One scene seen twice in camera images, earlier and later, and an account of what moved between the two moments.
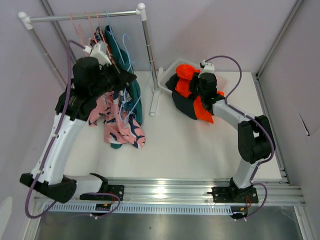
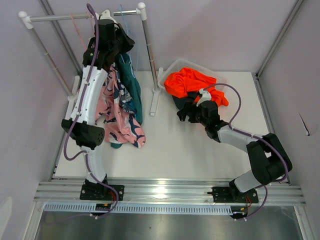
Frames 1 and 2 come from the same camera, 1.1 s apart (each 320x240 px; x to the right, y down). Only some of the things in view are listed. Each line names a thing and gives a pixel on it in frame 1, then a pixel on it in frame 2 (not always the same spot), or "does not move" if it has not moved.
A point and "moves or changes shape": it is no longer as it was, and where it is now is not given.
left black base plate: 113,190 does not move
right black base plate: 227,194 does not move
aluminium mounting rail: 271,191 does not move
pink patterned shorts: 119,128 does not move
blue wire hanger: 125,91 → 129,53
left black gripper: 123,79 → 128,43
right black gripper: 199,77 → 190,107
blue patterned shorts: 98,36 moves or changes shape
